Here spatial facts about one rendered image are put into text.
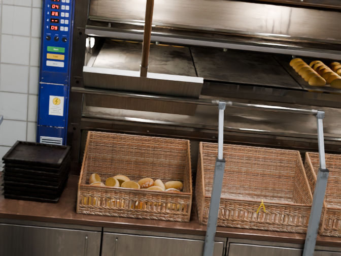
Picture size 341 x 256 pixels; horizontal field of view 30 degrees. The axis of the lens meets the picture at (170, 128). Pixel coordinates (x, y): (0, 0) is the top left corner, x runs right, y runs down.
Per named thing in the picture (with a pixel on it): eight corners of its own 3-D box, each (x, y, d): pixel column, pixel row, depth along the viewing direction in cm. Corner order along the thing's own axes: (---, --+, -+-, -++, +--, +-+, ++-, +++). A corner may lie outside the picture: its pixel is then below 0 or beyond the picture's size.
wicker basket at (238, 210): (192, 187, 355) (198, 140, 347) (292, 196, 358) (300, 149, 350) (198, 225, 308) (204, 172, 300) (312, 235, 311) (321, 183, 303)
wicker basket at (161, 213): (83, 177, 352) (87, 129, 344) (184, 185, 356) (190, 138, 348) (74, 214, 306) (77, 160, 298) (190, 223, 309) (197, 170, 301)
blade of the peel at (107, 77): (203, 83, 291) (203, 77, 292) (82, 71, 288) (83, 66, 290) (194, 116, 324) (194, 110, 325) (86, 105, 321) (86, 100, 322)
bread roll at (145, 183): (153, 175, 343) (158, 182, 340) (149, 184, 347) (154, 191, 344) (137, 178, 338) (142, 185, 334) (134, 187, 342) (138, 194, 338)
